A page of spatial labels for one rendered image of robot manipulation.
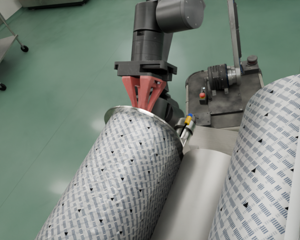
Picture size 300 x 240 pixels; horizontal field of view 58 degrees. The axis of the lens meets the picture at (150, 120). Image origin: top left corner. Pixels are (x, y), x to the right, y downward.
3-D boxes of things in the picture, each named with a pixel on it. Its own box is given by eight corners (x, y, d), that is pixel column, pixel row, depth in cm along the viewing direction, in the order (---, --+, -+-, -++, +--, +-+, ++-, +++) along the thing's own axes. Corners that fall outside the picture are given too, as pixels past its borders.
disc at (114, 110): (190, 165, 49) (173, 111, 38) (189, 167, 49) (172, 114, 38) (122, 149, 56) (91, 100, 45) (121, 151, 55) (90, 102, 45)
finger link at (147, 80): (132, 117, 55) (136, 71, 55) (164, 120, 51) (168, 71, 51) (112, 116, 49) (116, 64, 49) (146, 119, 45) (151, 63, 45)
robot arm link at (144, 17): (150, 10, 53) (129, 0, 49) (178, 3, 49) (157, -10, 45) (147, 45, 54) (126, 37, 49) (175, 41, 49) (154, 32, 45)
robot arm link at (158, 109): (139, 91, 62) (159, 92, 59) (156, 99, 68) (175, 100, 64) (133, 120, 62) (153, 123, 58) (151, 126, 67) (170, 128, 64)
